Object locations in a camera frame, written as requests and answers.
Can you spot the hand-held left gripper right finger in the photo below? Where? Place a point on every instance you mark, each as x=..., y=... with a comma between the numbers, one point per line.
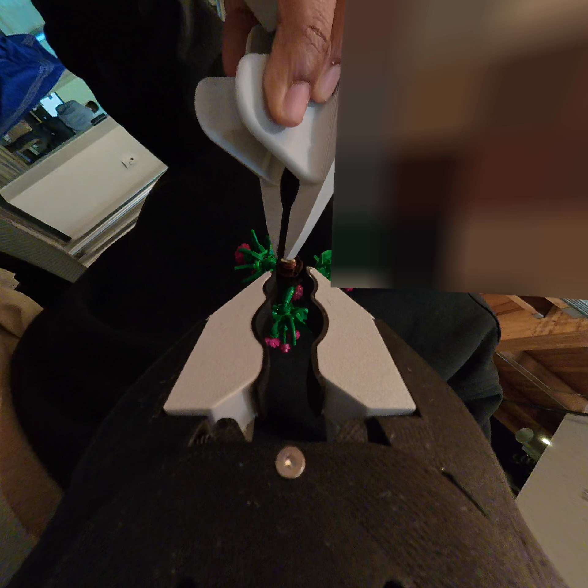
x=358, y=363

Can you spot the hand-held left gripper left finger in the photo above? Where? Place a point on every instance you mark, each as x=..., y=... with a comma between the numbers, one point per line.
x=220, y=363

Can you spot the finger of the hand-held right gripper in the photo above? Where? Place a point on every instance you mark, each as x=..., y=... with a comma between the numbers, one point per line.
x=270, y=206
x=307, y=216

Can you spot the small brown toy stem piece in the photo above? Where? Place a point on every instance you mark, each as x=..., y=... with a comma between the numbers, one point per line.
x=288, y=263

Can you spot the green toy plant pink flowers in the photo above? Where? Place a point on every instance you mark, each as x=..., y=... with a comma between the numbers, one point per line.
x=287, y=317

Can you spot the person's right hand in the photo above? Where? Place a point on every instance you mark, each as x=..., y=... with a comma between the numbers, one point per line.
x=303, y=55

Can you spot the person's dark jacket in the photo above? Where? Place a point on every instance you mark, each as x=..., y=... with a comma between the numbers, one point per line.
x=174, y=229

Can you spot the person's beige trousers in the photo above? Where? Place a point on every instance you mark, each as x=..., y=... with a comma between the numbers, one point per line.
x=18, y=367

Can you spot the blue jacket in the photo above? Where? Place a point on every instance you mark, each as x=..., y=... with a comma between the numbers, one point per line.
x=27, y=78

